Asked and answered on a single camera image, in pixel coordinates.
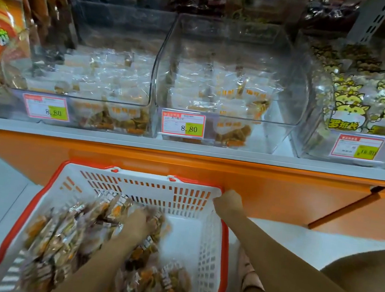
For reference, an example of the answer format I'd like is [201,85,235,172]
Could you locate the white snack shelf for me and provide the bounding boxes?
[0,0,385,183]

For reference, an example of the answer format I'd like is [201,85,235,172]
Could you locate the person's left forearm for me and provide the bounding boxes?
[46,221,148,292]

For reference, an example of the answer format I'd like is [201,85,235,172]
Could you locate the person's right hand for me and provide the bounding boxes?
[210,186,247,226]

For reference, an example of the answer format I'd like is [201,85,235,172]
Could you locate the person's right forearm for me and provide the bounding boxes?
[219,206,385,292]

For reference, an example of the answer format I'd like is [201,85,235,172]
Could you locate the stack of orange packets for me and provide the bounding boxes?
[0,0,67,123]

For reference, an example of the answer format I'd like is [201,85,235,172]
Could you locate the person's left hand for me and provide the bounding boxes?
[120,206,162,248]

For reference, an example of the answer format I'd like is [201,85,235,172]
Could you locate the pile of small brown snacks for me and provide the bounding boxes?
[14,181,203,292]

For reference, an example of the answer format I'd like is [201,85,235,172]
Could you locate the orange shelf base panel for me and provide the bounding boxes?
[0,129,385,241]

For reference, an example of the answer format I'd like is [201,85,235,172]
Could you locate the person's right leg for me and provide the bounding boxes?
[237,224,385,292]

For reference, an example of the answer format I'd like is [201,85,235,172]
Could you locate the yellow hamster snack packets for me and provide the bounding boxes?
[297,36,385,138]

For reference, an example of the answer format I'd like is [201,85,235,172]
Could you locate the white red-rimmed shopping basket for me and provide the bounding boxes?
[0,150,241,292]

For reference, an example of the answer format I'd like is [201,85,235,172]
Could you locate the pink clog sandal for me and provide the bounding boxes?
[233,246,272,292]

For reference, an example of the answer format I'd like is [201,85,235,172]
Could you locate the white yellow price tag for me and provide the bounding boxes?
[20,91,73,124]
[159,108,208,140]
[329,131,385,164]

